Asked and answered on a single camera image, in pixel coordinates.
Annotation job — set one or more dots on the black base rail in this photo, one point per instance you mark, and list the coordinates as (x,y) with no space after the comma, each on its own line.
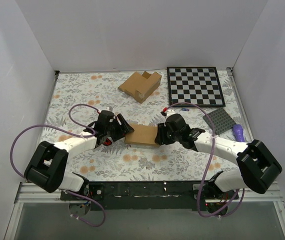
(144,195)

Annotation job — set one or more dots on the purple toy microphone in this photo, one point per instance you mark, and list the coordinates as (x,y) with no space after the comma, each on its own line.
(238,133)

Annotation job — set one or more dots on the small blue battery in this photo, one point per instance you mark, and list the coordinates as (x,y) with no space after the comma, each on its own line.
(185,109)

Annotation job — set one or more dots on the brown cardboard box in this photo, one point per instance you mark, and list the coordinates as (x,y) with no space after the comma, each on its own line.
(141,86)
(142,135)

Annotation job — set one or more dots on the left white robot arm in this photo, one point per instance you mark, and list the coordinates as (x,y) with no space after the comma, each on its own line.
(47,167)

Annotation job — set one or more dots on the grey studded baseplate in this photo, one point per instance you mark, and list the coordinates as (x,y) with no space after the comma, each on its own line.
(221,119)

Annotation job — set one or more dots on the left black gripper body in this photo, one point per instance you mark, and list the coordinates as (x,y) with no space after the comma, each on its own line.
(122,125)

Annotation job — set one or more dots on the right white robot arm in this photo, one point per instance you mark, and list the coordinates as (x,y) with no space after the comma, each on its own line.
(257,167)

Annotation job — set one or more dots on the red black utility knife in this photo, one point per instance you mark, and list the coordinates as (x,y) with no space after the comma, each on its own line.
(107,142)

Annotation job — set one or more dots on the floral table mat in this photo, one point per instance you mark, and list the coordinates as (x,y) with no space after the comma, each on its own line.
(76,97)

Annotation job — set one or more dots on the black white chessboard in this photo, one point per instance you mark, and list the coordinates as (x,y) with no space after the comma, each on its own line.
(197,85)

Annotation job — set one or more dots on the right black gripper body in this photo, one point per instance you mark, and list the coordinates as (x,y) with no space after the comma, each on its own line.
(161,135)

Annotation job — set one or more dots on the open brown cardboard box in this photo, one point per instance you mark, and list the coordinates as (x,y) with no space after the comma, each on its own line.
(141,86)

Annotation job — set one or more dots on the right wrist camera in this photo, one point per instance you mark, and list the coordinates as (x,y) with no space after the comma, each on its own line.
(167,112)

